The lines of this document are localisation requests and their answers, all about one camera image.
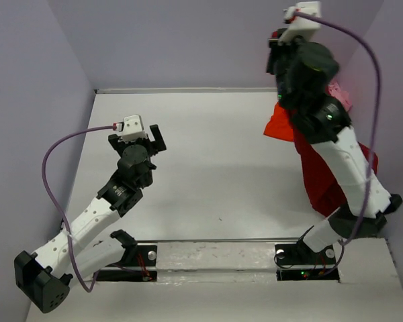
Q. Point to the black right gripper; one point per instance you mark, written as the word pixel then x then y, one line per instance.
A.
pixel 278 47

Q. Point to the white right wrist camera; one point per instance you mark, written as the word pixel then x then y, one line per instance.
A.
pixel 299 26

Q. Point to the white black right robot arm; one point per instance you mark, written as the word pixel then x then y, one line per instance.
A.
pixel 338 178

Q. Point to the white rail at table edge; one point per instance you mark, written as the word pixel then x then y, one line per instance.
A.
pixel 130 91

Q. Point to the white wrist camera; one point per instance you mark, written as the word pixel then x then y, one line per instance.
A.
pixel 130 129
pixel 299 26

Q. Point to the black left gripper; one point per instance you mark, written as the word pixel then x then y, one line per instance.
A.
pixel 119 145

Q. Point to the orange t shirt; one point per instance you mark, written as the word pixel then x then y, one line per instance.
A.
pixel 278 127

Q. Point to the dark red t shirt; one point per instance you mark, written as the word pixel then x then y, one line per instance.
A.
pixel 324 193

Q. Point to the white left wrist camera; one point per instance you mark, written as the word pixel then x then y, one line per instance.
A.
pixel 130 129

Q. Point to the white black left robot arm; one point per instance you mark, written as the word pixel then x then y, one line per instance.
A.
pixel 47 275

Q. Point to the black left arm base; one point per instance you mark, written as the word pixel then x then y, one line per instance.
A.
pixel 136 264

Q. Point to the white front board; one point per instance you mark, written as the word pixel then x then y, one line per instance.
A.
pixel 368 289

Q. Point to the pink t shirt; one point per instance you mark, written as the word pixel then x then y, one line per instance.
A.
pixel 336 91

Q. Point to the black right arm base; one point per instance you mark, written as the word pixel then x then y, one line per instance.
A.
pixel 293 266

